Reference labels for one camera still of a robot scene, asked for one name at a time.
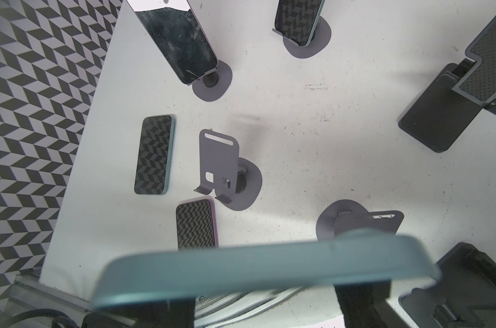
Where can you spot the black flat stand back right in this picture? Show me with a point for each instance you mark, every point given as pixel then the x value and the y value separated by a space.
pixel 457 95

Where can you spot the black flat stand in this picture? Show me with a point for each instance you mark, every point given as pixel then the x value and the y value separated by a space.
pixel 464 297
pixel 457 95

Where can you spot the black flat stand front right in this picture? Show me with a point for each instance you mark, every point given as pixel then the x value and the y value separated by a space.
pixel 464 297

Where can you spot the grey round stand centre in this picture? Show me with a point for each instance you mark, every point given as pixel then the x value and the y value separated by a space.
pixel 347 215

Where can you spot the purple-edged phone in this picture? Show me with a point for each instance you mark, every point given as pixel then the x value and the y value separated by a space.
pixel 175 30

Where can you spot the teal-edged phone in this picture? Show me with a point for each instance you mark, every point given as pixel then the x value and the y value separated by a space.
pixel 297 20
pixel 155 155

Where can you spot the grey round stand near left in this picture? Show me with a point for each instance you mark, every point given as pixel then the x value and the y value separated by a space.
pixel 236 181

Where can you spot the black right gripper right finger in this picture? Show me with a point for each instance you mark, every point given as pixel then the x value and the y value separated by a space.
pixel 365 305

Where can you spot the grey round stand middle back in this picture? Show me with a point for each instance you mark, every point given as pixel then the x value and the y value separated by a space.
pixel 320 40

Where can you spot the grey round stand far-left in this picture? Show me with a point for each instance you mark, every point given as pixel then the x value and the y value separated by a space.
pixel 212 86

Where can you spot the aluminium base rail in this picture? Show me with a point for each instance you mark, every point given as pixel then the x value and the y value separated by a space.
pixel 33 304

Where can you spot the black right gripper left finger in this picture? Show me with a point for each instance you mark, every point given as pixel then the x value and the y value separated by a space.
pixel 176 313

